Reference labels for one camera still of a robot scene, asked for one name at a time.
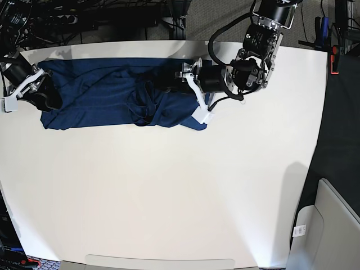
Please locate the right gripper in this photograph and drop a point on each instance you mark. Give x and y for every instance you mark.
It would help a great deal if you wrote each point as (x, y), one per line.
(32, 80)

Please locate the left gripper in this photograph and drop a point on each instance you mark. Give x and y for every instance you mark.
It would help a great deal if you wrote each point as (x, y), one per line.
(195, 78)

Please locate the blue long-sleeve shirt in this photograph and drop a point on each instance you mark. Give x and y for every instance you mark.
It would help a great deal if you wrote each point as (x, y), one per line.
(117, 91)

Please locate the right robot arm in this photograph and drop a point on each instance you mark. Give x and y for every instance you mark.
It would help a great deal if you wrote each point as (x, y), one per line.
(14, 17)

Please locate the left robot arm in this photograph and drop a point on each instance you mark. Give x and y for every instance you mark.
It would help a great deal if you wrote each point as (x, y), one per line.
(252, 67)

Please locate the red clamp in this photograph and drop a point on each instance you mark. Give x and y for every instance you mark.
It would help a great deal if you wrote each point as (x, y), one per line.
(334, 60)

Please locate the black box with label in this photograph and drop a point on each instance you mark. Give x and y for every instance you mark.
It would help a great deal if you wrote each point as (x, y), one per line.
(10, 259)

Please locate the white barcode tag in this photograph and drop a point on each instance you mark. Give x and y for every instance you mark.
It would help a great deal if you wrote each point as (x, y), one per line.
(299, 230)

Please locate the grey plastic bin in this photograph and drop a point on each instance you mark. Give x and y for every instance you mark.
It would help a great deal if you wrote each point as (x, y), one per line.
(332, 233)

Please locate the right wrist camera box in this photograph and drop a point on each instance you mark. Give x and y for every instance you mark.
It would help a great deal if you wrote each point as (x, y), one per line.
(10, 104)

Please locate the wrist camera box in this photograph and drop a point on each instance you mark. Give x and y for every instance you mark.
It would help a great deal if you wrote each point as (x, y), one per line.
(202, 116)
(10, 104)

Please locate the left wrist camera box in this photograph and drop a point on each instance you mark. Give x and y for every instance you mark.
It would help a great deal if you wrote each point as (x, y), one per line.
(202, 116)

